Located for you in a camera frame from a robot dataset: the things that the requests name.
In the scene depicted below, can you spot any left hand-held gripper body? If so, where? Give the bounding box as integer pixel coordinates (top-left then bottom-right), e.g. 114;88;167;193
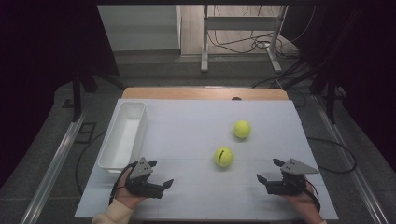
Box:
125;157;165;200

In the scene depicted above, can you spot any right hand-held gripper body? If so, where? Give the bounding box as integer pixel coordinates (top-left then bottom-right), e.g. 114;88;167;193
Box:
265;157;320;197

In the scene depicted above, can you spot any white plastic bin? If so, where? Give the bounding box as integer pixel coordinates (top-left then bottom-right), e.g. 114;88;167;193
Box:
97;101;149;175

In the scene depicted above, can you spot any tennis ball with black print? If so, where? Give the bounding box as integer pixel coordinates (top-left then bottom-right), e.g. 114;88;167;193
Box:
214;147;235;169

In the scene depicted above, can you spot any person's left hand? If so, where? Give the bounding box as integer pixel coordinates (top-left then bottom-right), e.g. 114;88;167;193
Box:
114;167;148;210

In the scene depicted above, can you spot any person's right hand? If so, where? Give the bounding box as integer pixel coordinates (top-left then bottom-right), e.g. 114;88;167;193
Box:
281;183;321;217

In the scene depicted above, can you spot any plain yellow tennis ball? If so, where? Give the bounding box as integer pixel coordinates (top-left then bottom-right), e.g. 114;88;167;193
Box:
233;119;252;140

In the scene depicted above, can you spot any white table mat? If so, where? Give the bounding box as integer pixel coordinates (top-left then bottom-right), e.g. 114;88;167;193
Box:
74;98;340;221

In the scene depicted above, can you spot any black tripod stand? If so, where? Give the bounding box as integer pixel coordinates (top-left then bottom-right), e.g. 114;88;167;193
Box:
61;66;126;123

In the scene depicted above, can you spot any white cabinet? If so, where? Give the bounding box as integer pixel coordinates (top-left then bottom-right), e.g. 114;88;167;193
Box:
97;4;182;52

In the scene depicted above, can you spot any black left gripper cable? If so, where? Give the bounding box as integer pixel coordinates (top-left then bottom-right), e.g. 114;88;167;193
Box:
108;161;138;206

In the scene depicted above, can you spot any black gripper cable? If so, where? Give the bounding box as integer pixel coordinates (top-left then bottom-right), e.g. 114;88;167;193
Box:
108;161;138;206
302;178;322;213

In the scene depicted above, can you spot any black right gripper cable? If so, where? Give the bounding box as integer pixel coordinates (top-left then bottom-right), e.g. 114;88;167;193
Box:
302;178;322;213

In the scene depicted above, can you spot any metal floor rail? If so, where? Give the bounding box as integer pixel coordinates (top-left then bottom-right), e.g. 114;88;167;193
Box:
20;111;89;224
312;94;390;224

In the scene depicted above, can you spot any black floor cable loop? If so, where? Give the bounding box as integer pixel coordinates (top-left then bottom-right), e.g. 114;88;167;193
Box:
305;136;358;175

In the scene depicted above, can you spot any thin black floor cable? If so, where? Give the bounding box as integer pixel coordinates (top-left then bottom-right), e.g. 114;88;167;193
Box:
75;130;107;198

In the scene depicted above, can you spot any black stand with cables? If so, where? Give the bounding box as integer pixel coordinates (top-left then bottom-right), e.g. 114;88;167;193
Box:
251;57;347;125

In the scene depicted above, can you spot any tangle of floor cables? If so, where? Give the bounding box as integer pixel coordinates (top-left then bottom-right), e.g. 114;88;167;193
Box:
207;30;301;59

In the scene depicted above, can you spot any white metal stand frame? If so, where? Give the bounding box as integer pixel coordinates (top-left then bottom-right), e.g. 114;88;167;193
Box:
200;4;290;75

